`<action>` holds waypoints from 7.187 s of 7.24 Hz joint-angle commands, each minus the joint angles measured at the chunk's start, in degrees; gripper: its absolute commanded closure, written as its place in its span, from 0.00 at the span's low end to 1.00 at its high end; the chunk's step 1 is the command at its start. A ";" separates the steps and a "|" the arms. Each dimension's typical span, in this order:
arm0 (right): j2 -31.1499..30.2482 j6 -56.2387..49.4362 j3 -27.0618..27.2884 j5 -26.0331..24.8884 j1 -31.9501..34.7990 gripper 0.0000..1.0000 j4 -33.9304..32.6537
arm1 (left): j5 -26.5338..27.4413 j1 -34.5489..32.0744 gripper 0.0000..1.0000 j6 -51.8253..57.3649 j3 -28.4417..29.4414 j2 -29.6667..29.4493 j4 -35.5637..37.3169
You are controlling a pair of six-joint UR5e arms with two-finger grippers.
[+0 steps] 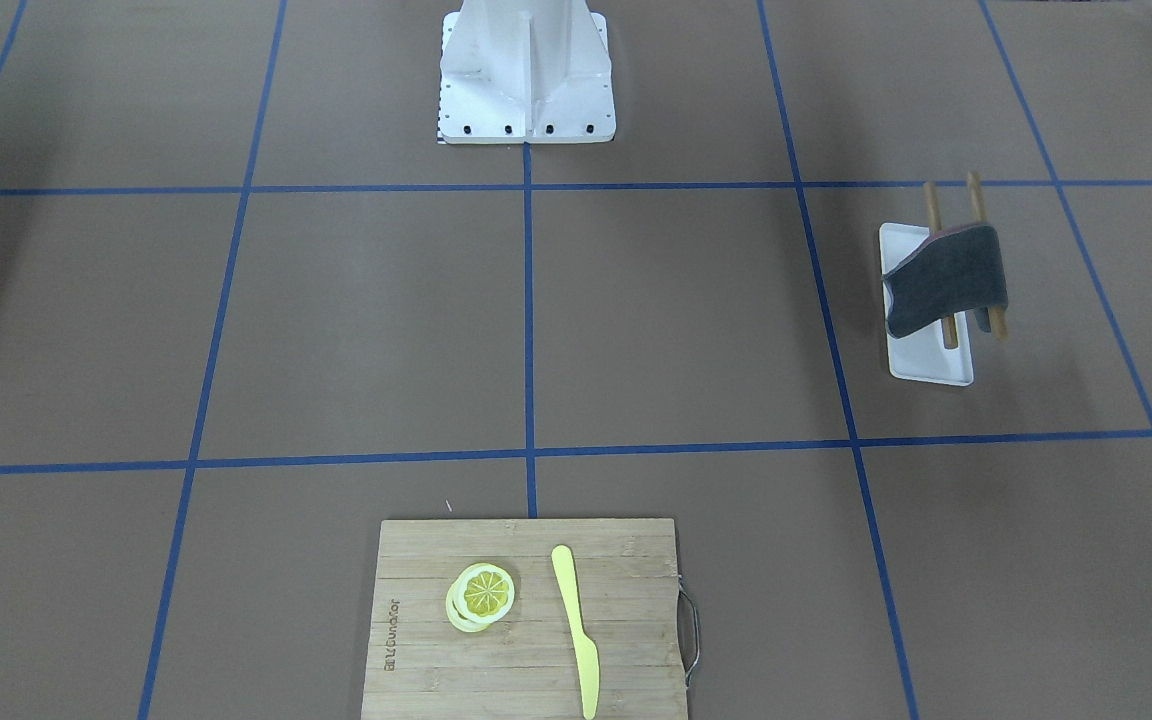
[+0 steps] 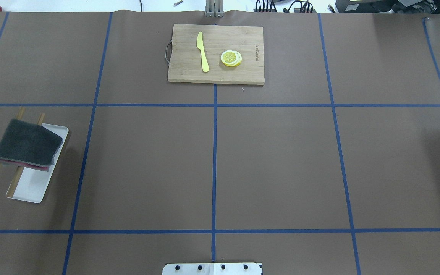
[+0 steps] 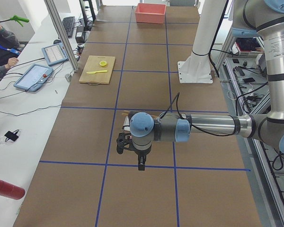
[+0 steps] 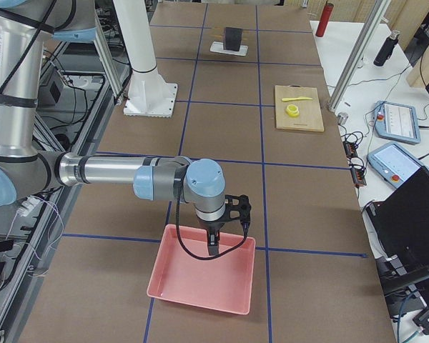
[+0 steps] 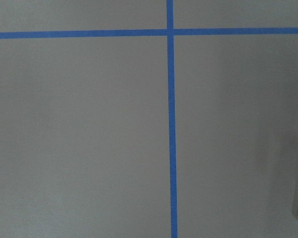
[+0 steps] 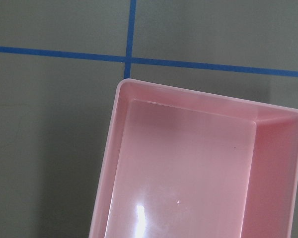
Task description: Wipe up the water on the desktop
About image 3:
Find pink plastic bin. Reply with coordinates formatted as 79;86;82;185
135;3;166;24

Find near blue teach pendant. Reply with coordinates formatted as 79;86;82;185
14;64;53;92

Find small black device on table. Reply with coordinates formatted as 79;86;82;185
4;130;19;142

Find blue teach pendant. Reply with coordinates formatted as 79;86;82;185
14;64;53;92
41;43;68;66

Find yellow plastic knife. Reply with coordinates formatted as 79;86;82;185
86;70;108;74

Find red cylindrical bottle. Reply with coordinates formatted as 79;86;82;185
0;179;25;200

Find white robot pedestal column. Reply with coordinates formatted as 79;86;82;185
177;0;228;84

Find yellow lemon slice toy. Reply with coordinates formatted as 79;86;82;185
99;61;107;67

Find bamboo cutting board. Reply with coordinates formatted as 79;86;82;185
79;55;115;85

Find seated person dark clothes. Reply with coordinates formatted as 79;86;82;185
0;25;20;79

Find aluminium frame post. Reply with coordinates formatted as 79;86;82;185
44;0;79;72

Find green handled grabber tool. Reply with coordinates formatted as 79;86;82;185
0;15;30;27

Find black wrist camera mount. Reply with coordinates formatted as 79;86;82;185
116;132;133;154

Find black power adapter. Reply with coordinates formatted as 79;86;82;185
75;26;86;44

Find far blue teach pendant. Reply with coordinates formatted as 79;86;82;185
41;43;68;66

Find black keyboard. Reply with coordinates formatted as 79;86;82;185
62;16;75;38

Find red basket on shelf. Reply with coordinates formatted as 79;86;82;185
234;38;264;56

